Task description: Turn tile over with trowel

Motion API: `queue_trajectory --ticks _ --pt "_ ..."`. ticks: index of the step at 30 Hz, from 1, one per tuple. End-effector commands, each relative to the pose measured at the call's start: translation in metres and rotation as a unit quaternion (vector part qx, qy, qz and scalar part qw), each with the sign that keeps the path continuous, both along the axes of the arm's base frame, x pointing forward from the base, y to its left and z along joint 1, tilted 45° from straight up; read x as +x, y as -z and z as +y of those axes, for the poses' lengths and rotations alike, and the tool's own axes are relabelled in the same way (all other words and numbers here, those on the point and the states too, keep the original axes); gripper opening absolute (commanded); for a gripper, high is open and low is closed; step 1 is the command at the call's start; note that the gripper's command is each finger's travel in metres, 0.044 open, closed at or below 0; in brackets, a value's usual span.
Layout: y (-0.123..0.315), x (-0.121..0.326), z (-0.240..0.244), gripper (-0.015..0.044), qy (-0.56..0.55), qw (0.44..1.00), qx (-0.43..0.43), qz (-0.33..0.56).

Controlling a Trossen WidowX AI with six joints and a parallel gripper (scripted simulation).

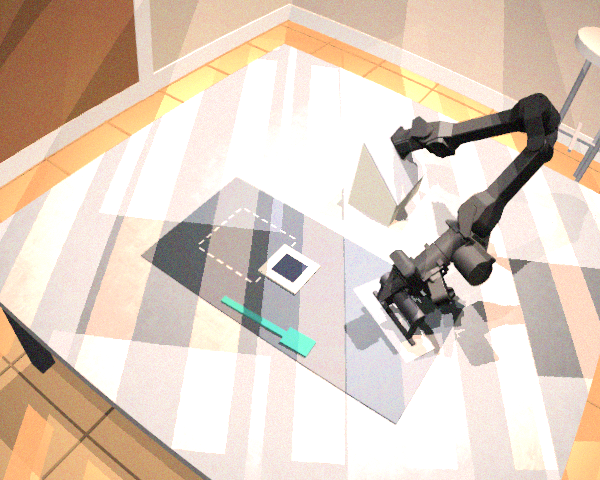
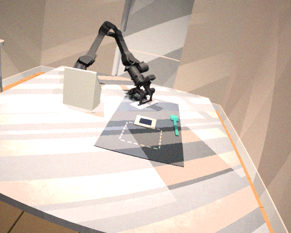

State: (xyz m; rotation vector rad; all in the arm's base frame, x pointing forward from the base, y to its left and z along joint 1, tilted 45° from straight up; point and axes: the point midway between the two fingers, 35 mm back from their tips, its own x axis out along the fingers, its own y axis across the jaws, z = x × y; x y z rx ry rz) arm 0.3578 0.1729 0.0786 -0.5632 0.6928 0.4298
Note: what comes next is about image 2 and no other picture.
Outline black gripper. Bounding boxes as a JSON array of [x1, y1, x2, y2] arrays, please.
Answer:
[[128, 72, 156, 97]]

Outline white square tile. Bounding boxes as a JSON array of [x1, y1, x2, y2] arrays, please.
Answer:
[[134, 115, 157, 129]]

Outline grey rectangular mat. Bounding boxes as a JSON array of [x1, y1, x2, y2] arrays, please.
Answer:
[[94, 93, 184, 167]]

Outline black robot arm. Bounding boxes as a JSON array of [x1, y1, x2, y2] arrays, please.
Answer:
[[73, 21, 149, 77]]

